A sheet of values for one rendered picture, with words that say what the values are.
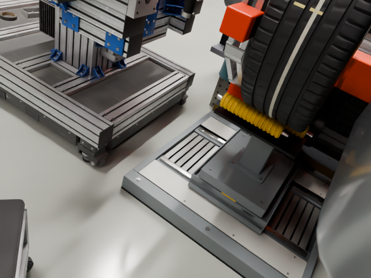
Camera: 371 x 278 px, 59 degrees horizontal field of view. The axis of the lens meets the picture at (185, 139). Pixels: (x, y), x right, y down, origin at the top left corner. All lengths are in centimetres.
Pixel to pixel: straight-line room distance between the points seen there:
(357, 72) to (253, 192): 76
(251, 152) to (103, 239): 67
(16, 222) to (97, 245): 43
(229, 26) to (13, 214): 73
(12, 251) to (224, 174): 81
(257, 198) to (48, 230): 79
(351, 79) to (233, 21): 95
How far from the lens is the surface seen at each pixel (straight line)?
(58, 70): 178
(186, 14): 115
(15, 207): 97
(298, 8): 87
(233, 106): 119
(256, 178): 139
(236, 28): 88
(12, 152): 161
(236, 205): 135
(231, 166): 140
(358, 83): 173
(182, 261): 132
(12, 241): 91
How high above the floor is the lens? 110
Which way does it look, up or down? 37 degrees down
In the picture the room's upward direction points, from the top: 19 degrees clockwise
